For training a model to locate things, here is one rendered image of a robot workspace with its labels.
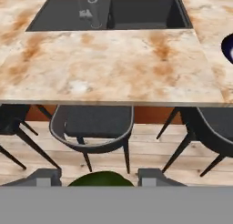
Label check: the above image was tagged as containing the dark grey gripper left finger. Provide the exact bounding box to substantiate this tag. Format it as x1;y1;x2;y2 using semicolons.
2;168;63;188

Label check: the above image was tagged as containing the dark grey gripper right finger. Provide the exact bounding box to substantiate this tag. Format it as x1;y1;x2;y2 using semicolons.
137;168;187;188

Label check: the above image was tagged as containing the dark blue plate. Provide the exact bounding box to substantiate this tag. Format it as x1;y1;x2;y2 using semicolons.
220;33;233;65

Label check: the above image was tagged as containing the green round plant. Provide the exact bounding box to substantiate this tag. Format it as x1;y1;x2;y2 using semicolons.
66;170;135;188

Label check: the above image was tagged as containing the dark grey chair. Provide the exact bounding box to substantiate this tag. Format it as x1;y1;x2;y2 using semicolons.
48;105;136;175
156;106;233;178
0;104;62;171

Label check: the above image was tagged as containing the dark grey sink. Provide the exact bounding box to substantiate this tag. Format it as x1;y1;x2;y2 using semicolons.
25;0;194;33

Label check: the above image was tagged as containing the grey metal tap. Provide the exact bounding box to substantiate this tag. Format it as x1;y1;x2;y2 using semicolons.
78;0;104;30

